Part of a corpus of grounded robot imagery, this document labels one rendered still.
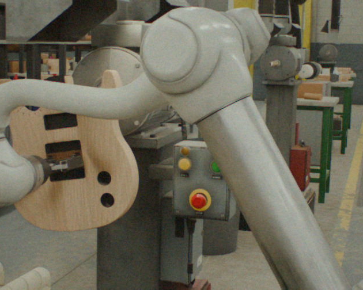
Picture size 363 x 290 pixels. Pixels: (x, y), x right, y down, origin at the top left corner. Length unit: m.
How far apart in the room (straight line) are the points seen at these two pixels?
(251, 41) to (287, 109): 4.11
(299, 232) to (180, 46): 0.34
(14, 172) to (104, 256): 0.80
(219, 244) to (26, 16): 3.23
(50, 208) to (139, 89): 0.63
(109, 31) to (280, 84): 3.33
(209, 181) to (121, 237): 0.42
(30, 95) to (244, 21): 0.47
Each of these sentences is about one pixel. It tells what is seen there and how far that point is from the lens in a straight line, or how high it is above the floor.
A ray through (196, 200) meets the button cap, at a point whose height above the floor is 0.98.
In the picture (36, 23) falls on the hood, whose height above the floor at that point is 1.43.
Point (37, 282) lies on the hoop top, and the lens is 1.11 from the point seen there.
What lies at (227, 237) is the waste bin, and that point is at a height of 0.12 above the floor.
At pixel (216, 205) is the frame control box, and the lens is 1.94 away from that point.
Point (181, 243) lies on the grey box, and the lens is 2.21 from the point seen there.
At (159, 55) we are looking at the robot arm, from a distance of 1.09.
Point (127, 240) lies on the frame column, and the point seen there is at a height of 0.79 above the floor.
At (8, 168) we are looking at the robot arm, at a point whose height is 1.13.
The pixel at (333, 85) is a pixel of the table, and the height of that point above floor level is 0.87.
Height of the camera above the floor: 1.40
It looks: 8 degrees down
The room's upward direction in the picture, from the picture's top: 1 degrees clockwise
